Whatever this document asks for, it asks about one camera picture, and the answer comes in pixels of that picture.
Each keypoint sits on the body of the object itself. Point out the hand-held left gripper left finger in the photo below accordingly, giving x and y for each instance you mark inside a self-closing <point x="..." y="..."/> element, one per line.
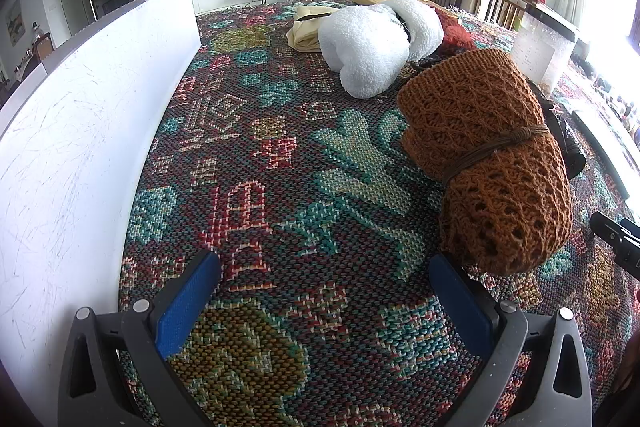
<point x="187" y="302"/>

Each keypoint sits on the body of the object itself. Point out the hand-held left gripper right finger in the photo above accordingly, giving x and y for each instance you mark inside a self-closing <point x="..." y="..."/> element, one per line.
<point x="460" y="307"/>

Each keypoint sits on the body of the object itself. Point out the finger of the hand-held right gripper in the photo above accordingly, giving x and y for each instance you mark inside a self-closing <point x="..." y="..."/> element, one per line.
<point x="612" y="233"/>

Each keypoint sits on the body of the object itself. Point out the brown knitted sweater roll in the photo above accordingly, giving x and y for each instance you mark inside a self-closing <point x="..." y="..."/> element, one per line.
<point x="475" y="117"/>

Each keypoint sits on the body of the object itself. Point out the white fluffy garment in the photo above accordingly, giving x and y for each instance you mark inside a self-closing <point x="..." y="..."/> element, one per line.
<point x="365" y="42"/>

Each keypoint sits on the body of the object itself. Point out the cream cloth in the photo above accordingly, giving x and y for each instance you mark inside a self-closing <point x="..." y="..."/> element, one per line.
<point x="305" y="29"/>

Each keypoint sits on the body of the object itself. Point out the black bundle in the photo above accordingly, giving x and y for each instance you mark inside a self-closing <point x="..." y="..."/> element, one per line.
<point x="570" y="147"/>

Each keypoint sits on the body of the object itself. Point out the cluttered side table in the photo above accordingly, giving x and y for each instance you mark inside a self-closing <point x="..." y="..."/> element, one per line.
<point x="615" y="97"/>

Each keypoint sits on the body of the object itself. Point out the colourful woven patterned blanket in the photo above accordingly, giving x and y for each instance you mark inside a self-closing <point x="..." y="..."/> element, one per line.
<point x="280" y="167"/>

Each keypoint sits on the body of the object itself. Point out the clear plastic jar black lid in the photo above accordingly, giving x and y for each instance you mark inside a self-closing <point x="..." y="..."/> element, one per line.
<point x="537" y="52"/>

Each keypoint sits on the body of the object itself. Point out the red mesh bag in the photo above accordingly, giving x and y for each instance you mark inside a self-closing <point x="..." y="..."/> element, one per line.
<point x="455" y="37"/>

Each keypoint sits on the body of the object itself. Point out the dark wooden chair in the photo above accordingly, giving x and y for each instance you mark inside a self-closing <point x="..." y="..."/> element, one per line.
<point x="492" y="4"/>

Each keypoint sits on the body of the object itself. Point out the framed wall picture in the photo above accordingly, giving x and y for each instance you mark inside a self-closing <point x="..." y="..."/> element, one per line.
<point x="14" y="22"/>

